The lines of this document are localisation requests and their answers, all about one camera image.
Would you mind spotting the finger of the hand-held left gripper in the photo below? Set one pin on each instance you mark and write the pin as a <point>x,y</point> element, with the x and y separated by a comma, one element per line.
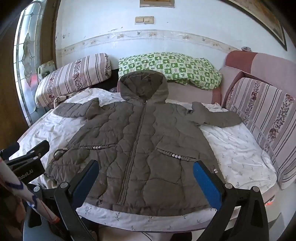
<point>10,149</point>
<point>39,149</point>

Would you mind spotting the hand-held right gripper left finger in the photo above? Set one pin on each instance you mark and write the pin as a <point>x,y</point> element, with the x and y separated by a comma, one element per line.
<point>85,183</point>

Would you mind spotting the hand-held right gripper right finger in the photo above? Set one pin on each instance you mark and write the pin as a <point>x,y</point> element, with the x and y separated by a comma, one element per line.
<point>205,185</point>

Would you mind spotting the olive quilted hooded jacket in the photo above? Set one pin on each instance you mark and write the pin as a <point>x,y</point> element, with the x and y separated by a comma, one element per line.
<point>150,143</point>

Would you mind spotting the white tube with red band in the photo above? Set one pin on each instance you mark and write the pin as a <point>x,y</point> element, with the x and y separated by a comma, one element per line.
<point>30,197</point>

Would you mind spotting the white floral bed sheet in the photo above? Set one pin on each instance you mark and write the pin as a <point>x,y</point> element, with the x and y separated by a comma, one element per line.
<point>235,157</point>

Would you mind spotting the dark wooden door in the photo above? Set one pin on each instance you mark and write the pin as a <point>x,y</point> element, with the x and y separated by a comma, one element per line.
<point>9,104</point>

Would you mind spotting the striped floral pillow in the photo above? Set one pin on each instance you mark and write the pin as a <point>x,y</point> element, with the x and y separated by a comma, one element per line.
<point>71,76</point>

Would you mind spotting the floral fabric bag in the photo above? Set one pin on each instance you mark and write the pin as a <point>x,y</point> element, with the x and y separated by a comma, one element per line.
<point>47,68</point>

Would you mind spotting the striped floral cushion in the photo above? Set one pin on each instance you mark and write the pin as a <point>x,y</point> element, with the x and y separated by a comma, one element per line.
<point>261,109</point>

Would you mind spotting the stained glass door panel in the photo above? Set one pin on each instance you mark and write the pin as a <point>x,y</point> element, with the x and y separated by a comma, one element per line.
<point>27,53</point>

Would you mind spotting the green checkered quilt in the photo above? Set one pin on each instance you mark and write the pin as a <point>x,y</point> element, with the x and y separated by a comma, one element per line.
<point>175,64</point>

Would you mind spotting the small grey object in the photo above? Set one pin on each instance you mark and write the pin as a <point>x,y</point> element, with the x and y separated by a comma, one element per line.
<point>246,48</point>

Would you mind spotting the beige wall switch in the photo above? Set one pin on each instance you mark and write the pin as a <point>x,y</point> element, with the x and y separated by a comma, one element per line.
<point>144,20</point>

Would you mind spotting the large framed wall picture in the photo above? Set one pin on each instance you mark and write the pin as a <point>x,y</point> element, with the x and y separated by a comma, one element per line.
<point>266,20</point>

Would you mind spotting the small wooden wall frame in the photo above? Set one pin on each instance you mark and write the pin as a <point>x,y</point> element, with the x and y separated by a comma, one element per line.
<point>157,2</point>

